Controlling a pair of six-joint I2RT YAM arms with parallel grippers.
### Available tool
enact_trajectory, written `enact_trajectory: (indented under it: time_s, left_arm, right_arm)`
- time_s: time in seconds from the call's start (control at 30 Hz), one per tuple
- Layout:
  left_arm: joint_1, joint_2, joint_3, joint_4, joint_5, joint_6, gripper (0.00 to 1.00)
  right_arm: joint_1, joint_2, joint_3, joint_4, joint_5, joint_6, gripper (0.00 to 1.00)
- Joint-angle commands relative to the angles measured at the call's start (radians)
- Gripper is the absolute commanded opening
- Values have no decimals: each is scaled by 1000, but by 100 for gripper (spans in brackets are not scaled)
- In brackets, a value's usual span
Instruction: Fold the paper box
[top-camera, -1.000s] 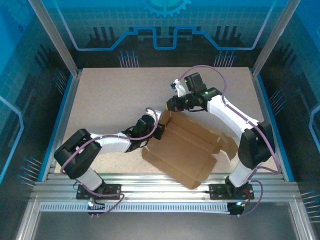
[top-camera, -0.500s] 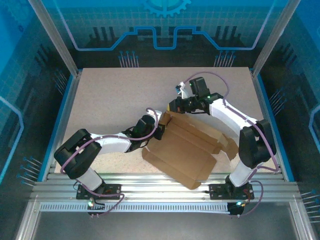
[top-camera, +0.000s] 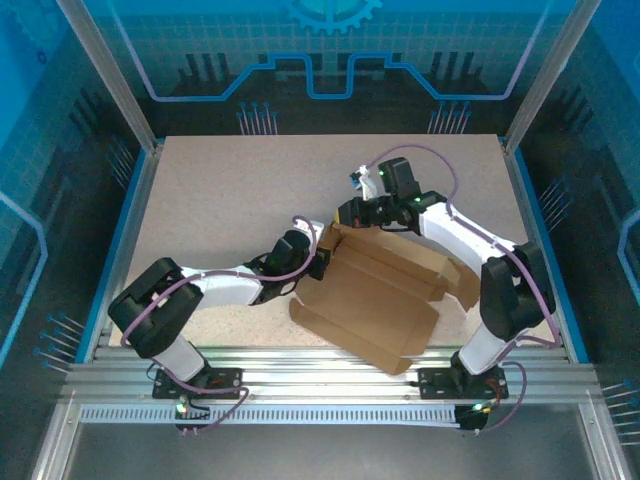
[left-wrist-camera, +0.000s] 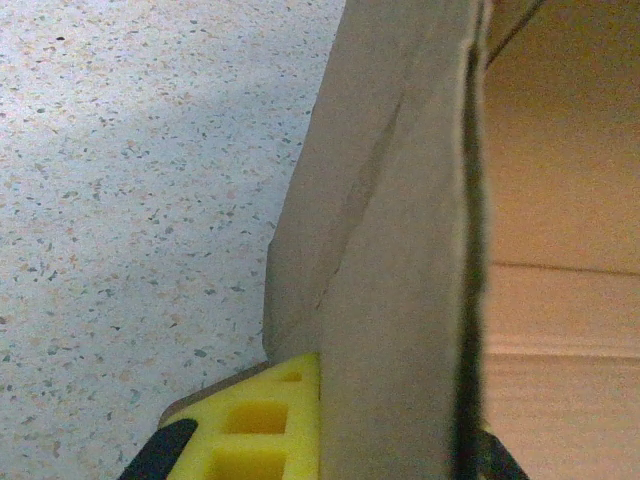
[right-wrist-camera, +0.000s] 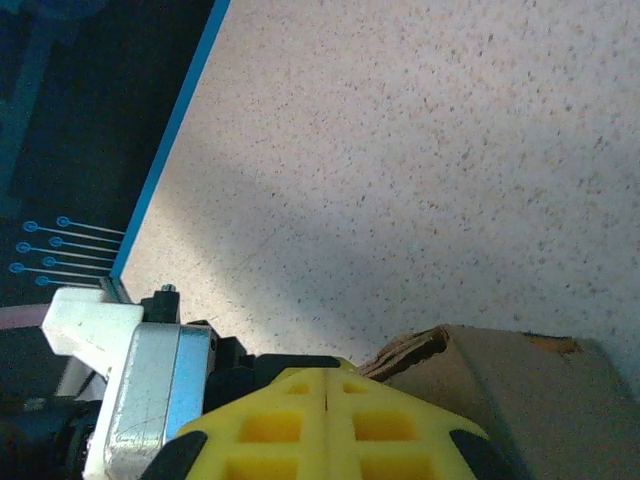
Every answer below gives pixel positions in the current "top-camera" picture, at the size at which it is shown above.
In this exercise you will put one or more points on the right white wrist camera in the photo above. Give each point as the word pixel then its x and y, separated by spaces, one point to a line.
pixel 364 182

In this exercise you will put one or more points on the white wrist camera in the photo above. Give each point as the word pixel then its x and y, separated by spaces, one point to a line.
pixel 364 182
pixel 303 227

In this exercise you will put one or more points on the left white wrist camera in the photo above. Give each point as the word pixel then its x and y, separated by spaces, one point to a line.
pixel 303 227

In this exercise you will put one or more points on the aluminium mounting rail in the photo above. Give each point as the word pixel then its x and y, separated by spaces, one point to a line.
pixel 280 389

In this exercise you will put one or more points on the aluminium table side rail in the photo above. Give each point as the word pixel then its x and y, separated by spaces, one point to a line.
pixel 134 225
pixel 530 225

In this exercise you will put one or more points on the grey metal bottom plate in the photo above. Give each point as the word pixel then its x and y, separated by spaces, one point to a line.
pixel 320 455

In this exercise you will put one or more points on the blue table side trim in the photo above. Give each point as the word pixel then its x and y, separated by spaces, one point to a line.
pixel 538 225
pixel 125 225

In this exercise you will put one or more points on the brown cardboard box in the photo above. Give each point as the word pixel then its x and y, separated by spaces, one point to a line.
pixel 370 290

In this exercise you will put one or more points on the black connector board with LED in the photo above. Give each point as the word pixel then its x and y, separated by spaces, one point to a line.
pixel 186 426
pixel 472 422

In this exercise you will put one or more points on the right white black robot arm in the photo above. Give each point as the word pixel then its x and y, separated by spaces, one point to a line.
pixel 460 230

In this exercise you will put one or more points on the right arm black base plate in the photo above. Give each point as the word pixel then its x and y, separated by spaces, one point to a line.
pixel 432 384

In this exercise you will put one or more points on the aluminium frame post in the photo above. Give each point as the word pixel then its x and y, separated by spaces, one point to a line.
pixel 542 85
pixel 118 85

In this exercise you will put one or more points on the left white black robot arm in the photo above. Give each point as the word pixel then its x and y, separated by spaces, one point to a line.
pixel 225 290

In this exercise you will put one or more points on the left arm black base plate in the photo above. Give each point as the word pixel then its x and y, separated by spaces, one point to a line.
pixel 227 386

